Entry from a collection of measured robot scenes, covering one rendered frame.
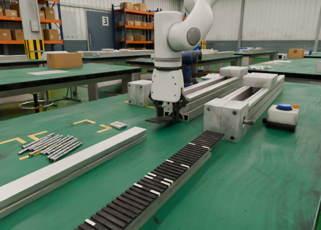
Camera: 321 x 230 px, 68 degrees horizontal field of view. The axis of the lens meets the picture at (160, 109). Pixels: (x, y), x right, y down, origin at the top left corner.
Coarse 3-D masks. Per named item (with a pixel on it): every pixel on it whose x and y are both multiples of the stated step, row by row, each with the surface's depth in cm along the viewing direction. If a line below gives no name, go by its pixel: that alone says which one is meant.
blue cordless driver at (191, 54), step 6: (186, 54) 112; (192, 54) 111; (186, 60) 112; (192, 60) 112; (180, 66) 115; (186, 66) 115; (186, 72) 115; (186, 78) 116; (186, 84) 115; (192, 84) 118
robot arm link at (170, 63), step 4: (156, 60) 72; (160, 60) 70; (164, 60) 70; (168, 60) 70; (172, 60) 70; (176, 60) 70; (180, 60) 72; (156, 64) 72; (160, 64) 71; (164, 64) 70; (168, 64) 70; (172, 64) 70; (176, 64) 71; (180, 64) 72; (164, 68) 72; (168, 68) 71; (172, 68) 72
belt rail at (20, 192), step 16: (96, 144) 56; (112, 144) 56; (128, 144) 60; (64, 160) 49; (80, 160) 49; (96, 160) 53; (32, 176) 43; (48, 176) 43; (64, 176) 46; (0, 192) 38; (16, 192) 38; (32, 192) 41; (48, 192) 43; (0, 208) 37; (16, 208) 38
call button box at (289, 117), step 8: (272, 112) 73; (280, 112) 72; (288, 112) 71; (296, 112) 71; (264, 120) 78; (272, 120) 74; (280, 120) 73; (288, 120) 72; (296, 120) 71; (272, 128) 75; (280, 128) 73; (288, 128) 72
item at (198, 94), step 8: (208, 80) 114; (216, 80) 119; (224, 80) 129; (232, 80) 116; (240, 80) 129; (184, 88) 94; (192, 88) 97; (200, 88) 103; (208, 88) 94; (216, 88) 99; (224, 88) 108; (232, 88) 118; (192, 96) 81; (200, 96) 86; (208, 96) 93; (216, 96) 101; (224, 96) 109; (168, 104) 84; (192, 104) 82; (200, 104) 88; (168, 112) 88; (184, 112) 82; (192, 112) 83; (200, 112) 89; (184, 120) 82
